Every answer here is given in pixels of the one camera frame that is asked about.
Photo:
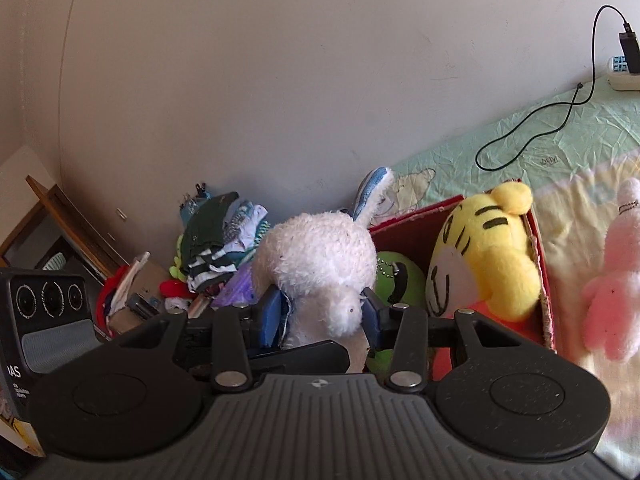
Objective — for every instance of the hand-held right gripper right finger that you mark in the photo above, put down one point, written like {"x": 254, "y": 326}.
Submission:
{"x": 372, "y": 317}

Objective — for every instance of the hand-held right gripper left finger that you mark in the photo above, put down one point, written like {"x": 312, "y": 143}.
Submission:
{"x": 270, "y": 316}

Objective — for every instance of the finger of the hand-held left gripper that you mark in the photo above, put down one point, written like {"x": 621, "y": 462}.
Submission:
{"x": 310, "y": 355}

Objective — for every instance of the white plush rabbit plaid ears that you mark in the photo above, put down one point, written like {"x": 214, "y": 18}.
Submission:
{"x": 320, "y": 260}

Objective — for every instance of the red cardboard box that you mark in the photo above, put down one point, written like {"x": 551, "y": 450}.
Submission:
{"x": 415, "y": 230}

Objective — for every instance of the yellow plush tiger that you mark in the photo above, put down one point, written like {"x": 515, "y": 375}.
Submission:
{"x": 480, "y": 250}

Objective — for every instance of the purple tissue pack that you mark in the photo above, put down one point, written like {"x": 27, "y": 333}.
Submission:
{"x": 235, "y": 285}

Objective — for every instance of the green plush toy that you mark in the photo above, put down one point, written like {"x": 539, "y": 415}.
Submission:
{"x": 400, "y": 270}

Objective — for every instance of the red white small toy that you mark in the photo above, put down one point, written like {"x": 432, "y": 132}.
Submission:
{"x": 175, "y": 296}

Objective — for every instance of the pile of folded clothes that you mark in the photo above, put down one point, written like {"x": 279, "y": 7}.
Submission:
{"x": 205, "y": 230}

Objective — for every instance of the pink plush rabbit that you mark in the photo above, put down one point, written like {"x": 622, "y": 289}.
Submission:
{"x": 610, "y": 300}

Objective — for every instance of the white power strip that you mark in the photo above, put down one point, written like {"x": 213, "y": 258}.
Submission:
{"x": 622, "y": 82}

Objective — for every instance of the black charger adapter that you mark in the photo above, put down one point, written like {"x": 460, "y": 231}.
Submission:
{"x": 631, "y": 55}

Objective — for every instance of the wooden frame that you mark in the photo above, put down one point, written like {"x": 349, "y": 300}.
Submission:
{"x": 65, "y": 210}

